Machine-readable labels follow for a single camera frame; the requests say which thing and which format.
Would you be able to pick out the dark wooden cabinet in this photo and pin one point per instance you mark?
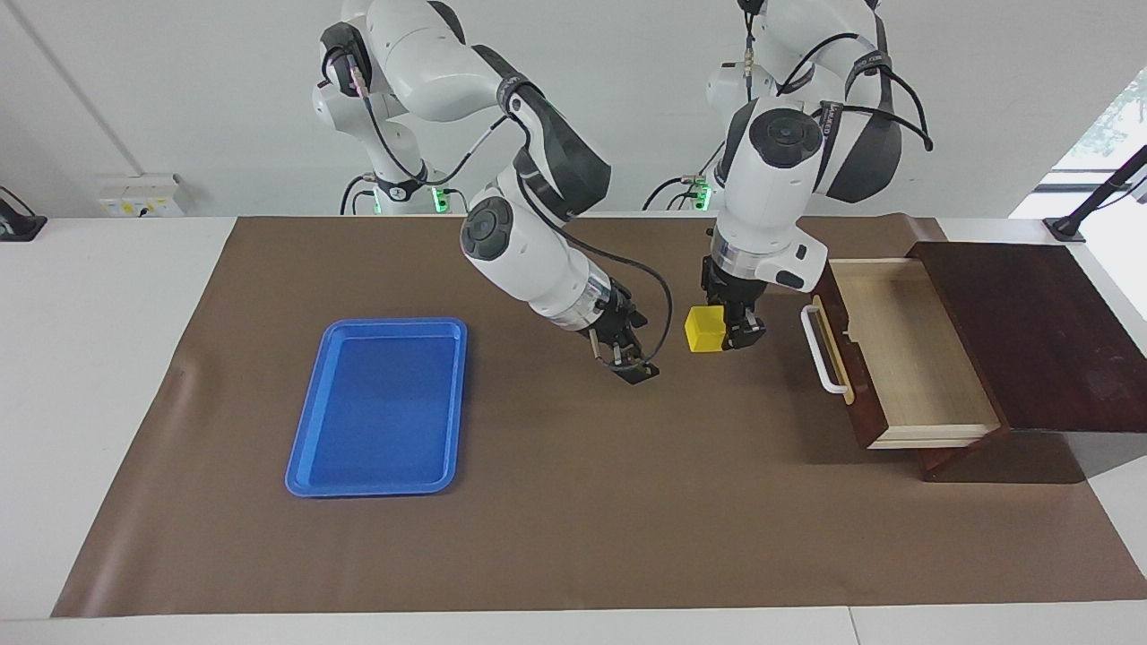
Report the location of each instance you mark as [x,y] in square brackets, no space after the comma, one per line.
[1030,340]

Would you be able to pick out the black clamp stand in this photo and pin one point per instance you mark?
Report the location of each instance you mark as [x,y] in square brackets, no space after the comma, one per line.
[16,219]

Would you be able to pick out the window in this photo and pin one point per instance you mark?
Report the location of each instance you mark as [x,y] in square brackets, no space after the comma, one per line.
[1102,125]

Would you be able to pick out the white wall socket box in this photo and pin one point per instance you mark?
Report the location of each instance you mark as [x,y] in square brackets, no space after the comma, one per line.
[142,197]

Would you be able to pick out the brown table mat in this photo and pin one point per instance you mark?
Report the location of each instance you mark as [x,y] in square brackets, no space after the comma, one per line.
[538,537]

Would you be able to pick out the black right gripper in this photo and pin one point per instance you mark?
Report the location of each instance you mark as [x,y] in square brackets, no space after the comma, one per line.
[614,313]

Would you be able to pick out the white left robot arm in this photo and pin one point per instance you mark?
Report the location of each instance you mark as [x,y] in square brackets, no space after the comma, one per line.
[771,179]

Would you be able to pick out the blue plastic tray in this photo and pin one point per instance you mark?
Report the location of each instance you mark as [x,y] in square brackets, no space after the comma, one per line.
[376,412]

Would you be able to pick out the yellow cube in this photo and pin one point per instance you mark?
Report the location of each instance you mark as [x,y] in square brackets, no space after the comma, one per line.
[705,330]

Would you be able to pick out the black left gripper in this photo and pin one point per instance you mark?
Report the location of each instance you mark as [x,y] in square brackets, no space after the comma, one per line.
[735,291]

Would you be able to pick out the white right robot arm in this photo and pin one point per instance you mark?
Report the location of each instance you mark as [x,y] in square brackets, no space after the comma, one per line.
[421,54]

